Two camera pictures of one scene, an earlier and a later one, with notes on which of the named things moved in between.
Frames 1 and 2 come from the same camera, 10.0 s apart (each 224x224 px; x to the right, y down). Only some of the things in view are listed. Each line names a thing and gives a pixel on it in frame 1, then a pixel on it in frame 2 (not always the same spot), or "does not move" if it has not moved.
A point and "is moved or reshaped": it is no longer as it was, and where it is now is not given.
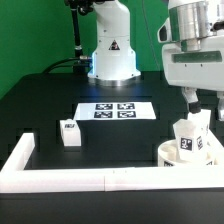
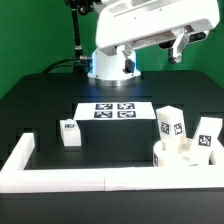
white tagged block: [201, 120] to [205, 140]
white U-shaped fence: [16, 178] does not move
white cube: [70, 133] does not move
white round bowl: [169, 156] is moved or reshaped
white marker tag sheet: [115, 111] does not move
